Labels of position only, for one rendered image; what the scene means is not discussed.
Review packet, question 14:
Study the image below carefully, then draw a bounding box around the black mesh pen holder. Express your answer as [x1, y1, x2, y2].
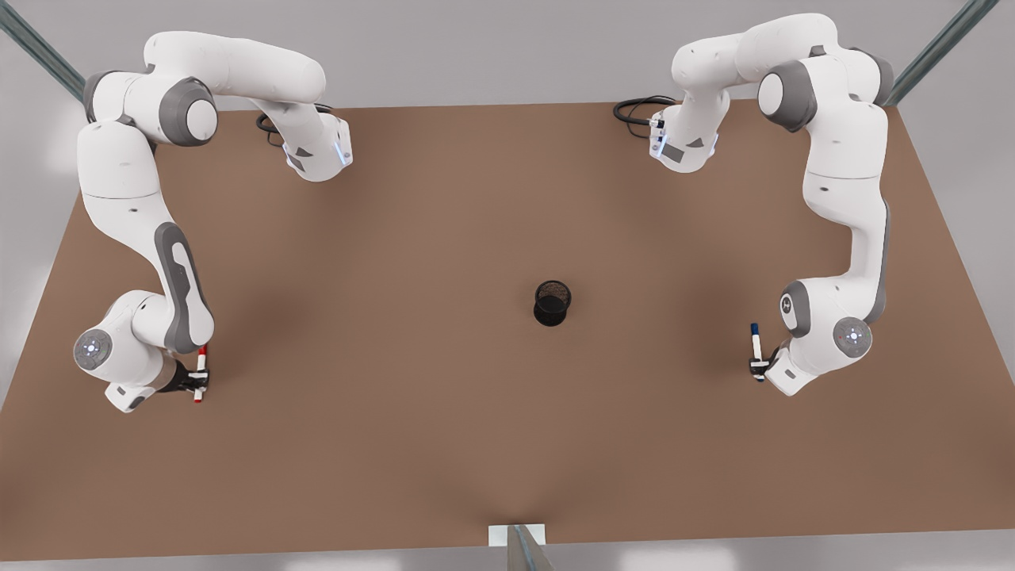
[533, 280, 573, 328]

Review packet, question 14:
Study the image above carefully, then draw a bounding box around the silver frame post with foot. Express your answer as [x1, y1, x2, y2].
[488, 523, 556, 571]

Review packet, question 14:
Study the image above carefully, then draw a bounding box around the black cable loop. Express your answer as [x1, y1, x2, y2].
[613, 96, 678, 140]
[255, 103, 334, 148]

